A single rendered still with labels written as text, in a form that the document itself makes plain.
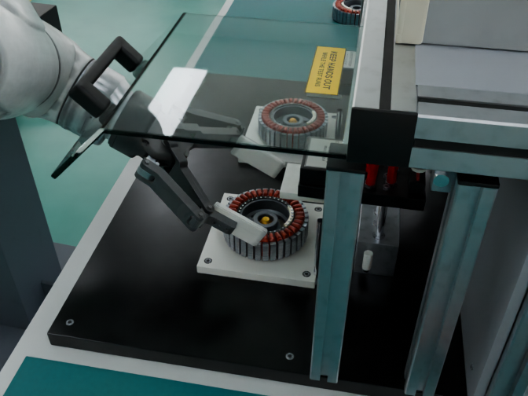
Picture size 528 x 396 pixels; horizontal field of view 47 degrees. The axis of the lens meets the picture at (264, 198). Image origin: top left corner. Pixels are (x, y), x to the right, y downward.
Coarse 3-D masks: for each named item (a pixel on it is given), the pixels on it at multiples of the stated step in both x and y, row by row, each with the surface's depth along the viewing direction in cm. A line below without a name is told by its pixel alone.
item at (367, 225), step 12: (360, 216) 78; (372, 216) 78; (396, 216) 78; (360, 228) 76; (372, 228) 76; (384, 228) 76; (396, 228) 76; (360, 240) 74; (372, 240) 74; (384, 240) 74; (396, 240) 74; (360, 252) 75; (372, 252) 75; (384, 252) 74; (396, 252) 74; (360, 264) 76; (372, 264) 76; (384, 264) 76
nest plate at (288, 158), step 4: (272, 152) 96; (276, 152) 96; (280, 152) 96; (280, 156) 95; (284, 156) 95; (288, 156) 95; (292, 156) 95; (296, 156) 95; (300, 156) 95; (240, 160) 95; (284, 160) 94; (288, 160) 94; (292, 160) 94; (296, 160) 94; (300, 160) 94
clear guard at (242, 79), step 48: (192, 48) 61; (240, 48) 61; (288, 48) 61; (144, 96) 53; (192, 96) 53; (240, 96) 53; (288, 96) 53; (336, 96) 53; (240, 144) 48; (288, 144) 48; (336, 144) 48
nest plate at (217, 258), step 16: (320, 208) 85; (208, 240) 80; (224, 240) 80; (208, 256) 78; (224, 256) 78; (240, 256) 78; (288, 256) 78; (304, 256) 78; (208, 272) 77; (224, 272) 76; (240, 272) 76; (256, 272) 76; (272, 272) 76; (288, 272) 76; (304, 272) 76
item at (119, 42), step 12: (120, 36) 63; (108, 48) 61; (120, 48) 62; (132, 48) 64; (96, 60) 59; (108, 60) 60; (120, 60) 63; (132, 60) 63; (96, 72) 58; (84, 84) 56; (72, 96) 56; (84, 96) 56; (96, 96) 56; (84, 108) 57; (96, 108) 56
